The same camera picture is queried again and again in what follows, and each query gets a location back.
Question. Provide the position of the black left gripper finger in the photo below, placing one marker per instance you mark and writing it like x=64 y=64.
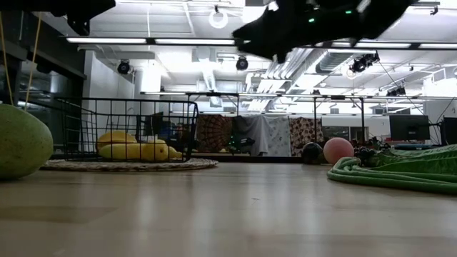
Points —
x=101 y=5

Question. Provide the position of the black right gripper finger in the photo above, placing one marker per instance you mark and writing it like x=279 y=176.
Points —
x=278 y=51
x=253 y=37

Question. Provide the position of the dark green avocado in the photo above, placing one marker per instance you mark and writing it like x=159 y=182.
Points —
x=312 y=153

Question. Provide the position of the pink peach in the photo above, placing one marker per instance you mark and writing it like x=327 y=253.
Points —
x=337 y=150

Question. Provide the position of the dark grape bunch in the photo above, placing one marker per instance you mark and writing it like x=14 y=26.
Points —
x=364 y=155

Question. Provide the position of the light green mango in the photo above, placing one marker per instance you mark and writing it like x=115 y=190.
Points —
x=21 y=142

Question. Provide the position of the yellow banana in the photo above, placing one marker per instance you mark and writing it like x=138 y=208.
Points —
x=121 y=151

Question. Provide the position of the green long beans bundle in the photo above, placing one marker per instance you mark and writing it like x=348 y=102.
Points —
x=375 y=178

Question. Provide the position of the green romaine lettuce leaf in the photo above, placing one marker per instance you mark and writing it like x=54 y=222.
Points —
x=421 y=162

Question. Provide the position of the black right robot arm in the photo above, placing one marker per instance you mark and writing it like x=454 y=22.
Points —
x=382 y=14

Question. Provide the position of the black beam with light strips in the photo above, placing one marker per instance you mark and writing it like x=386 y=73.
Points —
x=239 y=42

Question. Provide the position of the black spot lamp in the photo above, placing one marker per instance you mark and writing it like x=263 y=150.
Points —
x=124 y=67
x=242 y=63

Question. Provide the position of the black studio light cluster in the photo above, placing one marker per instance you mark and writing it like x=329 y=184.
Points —
x=396 y=91
x=364 y=62

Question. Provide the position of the black pipe stand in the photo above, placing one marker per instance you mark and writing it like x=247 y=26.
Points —
x=362 y=121
x=214 y=94

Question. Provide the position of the white patterned cloth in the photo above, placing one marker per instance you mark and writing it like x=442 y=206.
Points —
x=278 y=133

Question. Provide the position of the brown floral cloth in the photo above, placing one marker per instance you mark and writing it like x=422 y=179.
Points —
x=305 y=130

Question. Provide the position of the grey hanging cloth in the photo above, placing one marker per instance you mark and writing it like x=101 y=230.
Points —
x=251 y=130

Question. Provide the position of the orange mandala cloth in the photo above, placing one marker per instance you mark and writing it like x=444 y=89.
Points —
x=214 y=130

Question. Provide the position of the small lit green tree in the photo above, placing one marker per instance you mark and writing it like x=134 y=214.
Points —
x=233 y=142

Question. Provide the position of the black computer monitor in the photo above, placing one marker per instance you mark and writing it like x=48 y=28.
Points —
x=450 y=130
x=408 y=127

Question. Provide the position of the black aluminium table frame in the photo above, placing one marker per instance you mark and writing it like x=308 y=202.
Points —
x=250 y=158

